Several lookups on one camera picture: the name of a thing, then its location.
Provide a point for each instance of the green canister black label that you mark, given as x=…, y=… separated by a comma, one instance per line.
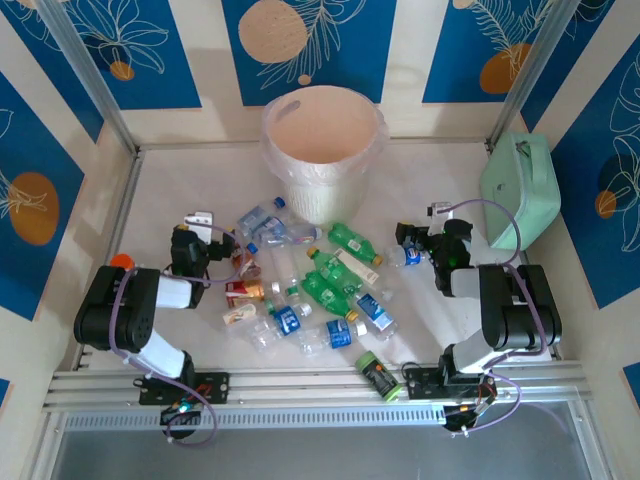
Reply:
x=377, y=375

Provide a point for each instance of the white plastic bin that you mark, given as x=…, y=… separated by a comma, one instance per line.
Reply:
x=320, y=205

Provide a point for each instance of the aluminium frame post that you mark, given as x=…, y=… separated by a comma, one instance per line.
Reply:
x=85, y=70
x=532, y=65

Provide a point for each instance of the clear bottle round logo label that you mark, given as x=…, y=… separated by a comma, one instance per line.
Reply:
x=411, y=256

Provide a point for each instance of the mint green zip case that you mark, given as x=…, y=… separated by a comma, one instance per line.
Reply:
x=520, y=200

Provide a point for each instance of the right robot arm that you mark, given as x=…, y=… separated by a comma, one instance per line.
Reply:
x=520, y=310

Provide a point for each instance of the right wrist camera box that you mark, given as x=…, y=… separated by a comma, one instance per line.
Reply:
x=440, y=210

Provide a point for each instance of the orange cap bottle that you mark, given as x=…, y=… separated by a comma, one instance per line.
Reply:
x=122, y=261

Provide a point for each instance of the clear bottle green label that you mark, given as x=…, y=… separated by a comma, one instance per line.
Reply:
x=284, y=267

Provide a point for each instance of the clear bottle colourful label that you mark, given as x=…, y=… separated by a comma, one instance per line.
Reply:
x=302, y=235

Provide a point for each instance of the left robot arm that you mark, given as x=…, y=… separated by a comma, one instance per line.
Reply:
x=115, y=320

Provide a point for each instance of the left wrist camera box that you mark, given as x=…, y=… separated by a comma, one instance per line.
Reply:
x=198, y=219

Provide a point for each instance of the blue label bottle white cap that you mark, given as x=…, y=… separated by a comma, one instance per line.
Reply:
x=287, y=320
x=339, y=334

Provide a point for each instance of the red brown plastic pack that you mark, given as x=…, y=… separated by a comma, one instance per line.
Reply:
x=247, y=267

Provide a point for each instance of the clear bottle cartoon label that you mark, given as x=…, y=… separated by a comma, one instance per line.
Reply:
x=239, y=315

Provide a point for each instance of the green bottle white label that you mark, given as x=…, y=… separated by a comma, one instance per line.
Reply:
x=350, y=240

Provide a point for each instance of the long aluminium base rail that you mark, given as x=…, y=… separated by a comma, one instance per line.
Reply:
x=320, y=382

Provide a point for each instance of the grey metal panel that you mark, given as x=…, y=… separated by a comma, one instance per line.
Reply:
x=320, y=455

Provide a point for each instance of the clear bottle blue cap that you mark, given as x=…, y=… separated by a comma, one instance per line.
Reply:
x=257, y=216

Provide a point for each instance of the clear bottle long white label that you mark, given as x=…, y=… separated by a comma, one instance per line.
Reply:
x=355, y=265

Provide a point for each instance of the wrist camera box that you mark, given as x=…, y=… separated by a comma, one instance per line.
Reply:
x=198, y=219
x=440, y=210

